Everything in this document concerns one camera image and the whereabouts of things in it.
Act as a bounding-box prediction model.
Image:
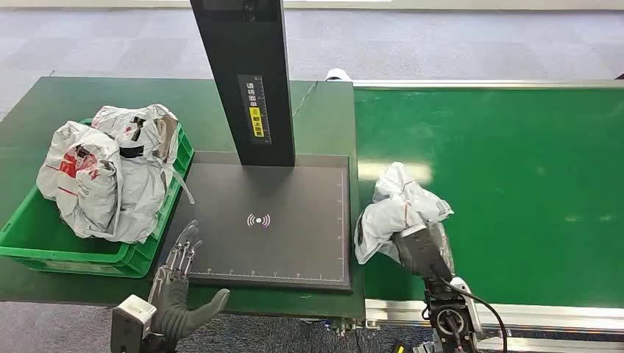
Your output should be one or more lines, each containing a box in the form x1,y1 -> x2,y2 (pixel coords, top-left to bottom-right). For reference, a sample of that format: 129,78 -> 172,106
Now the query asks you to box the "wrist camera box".
449,277 -> 484,337
110,294 -> 158,353

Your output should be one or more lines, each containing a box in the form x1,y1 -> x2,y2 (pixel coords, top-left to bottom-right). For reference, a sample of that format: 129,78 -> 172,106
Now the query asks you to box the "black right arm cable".
431,265 -> 509,353

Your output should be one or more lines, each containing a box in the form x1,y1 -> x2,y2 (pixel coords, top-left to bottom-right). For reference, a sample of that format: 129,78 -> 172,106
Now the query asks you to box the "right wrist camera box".
449,277 -> 484,337

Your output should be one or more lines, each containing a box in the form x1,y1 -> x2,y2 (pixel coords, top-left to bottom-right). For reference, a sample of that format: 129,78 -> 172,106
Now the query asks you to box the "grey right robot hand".
391,224 -> 454,284

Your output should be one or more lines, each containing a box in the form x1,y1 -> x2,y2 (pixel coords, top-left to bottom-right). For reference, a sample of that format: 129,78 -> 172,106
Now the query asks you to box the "green conveyor belt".
355,88 -> 624,309

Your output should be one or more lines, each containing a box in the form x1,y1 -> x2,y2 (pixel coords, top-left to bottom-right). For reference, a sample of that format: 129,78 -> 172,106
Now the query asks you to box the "white courier bag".
36,121 -> 124,240
354,161 -> 455,274

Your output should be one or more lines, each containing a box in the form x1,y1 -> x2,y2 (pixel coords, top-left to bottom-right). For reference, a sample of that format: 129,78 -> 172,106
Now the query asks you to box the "green plastic crate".
0,118 -> 195,279

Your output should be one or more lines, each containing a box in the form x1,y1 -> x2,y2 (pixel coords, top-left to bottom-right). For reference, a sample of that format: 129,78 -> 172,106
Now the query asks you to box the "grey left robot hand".
147,219 -> 231,342

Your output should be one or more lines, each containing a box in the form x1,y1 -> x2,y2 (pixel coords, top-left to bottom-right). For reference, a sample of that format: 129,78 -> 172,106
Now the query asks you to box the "black inbound scanner machine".
151,0 -> 353,293

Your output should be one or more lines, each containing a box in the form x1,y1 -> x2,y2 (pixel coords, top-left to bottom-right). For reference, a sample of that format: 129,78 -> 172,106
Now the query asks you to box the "white courier bag, red print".
36,121 -> 124,240

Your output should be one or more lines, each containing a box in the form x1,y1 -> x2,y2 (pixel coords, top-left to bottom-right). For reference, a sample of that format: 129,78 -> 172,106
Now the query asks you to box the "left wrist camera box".
110,294 -> 158,353

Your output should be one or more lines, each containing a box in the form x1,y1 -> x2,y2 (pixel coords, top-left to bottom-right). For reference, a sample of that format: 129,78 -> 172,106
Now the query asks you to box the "silver conveyor frame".
352,79 -> 624,353

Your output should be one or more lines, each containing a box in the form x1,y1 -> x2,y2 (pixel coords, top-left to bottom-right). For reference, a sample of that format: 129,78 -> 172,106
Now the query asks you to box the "thin scanner cable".
292,81 -> 319,119

